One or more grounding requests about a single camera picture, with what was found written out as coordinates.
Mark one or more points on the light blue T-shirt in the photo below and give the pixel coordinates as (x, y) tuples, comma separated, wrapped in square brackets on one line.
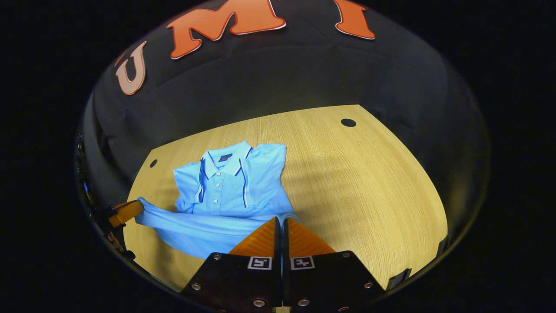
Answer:
[(226, 191)]

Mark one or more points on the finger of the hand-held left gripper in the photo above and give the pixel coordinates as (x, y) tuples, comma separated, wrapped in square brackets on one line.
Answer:
[(126, 213)]

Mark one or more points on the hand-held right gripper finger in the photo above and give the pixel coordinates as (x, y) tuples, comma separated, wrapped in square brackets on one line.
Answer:
[(286, 248), (278, 248)]

